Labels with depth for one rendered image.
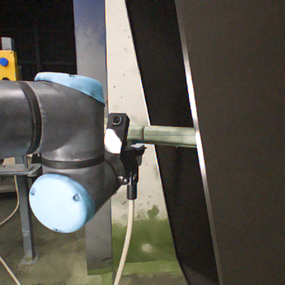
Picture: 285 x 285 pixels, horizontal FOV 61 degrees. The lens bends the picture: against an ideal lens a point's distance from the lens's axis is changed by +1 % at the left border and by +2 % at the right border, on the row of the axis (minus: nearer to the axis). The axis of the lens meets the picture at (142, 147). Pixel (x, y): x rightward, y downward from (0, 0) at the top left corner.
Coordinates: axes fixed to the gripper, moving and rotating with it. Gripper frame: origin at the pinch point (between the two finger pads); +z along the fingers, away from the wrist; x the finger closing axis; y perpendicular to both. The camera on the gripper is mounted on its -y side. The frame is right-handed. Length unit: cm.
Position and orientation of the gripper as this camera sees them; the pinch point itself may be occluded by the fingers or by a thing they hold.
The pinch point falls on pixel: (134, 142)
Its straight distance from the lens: 66.5
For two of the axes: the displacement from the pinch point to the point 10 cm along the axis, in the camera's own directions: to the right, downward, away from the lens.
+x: 9.7, 0.6, -2.5
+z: 2.6, -2.0, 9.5
